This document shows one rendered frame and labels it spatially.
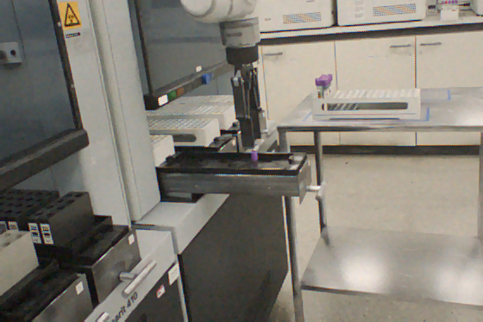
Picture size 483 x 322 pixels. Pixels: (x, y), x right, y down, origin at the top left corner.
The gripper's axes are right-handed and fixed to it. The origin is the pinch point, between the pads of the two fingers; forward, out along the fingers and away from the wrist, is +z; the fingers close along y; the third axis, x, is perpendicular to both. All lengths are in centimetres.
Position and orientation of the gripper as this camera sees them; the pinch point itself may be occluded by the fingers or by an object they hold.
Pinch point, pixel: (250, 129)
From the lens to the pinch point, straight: 118.2
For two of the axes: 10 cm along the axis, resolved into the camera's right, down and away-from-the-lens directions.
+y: -3.1, 3.0, -9.0
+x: 9.4, -0.1, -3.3
